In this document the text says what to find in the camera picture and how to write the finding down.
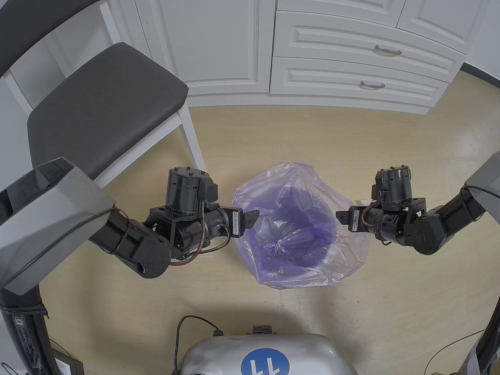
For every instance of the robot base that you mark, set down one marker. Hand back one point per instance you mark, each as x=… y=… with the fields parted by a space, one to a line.
x=312 y=357

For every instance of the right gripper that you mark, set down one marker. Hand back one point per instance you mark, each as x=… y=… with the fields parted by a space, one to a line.
x=354 y=219

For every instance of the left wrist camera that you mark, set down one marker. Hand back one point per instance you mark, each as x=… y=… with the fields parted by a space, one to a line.
x=211 y=193

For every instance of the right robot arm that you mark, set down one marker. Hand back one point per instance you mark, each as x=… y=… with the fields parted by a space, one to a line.
x=429 y=232

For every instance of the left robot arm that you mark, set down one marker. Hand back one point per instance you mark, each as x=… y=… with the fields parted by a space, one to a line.
x=50 y=217

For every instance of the white chair grey cushions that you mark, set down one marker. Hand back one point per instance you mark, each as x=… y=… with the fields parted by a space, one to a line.
x=105 y=111

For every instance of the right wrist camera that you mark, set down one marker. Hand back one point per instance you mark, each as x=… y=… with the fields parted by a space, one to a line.
x=377 y=193

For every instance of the white printed paper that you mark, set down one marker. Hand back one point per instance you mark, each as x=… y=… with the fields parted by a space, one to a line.
x=363 y=202

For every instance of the purple plastic bag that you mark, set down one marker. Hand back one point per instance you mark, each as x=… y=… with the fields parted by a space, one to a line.
x=297 y=209

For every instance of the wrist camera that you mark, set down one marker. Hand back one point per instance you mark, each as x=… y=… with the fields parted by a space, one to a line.
x=211 y=193
x=377 y=193

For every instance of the white wardrobe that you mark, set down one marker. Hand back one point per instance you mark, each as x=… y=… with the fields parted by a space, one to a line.
x=351 y=33

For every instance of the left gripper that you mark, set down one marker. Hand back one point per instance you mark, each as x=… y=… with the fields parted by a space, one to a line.
x=222 y=223

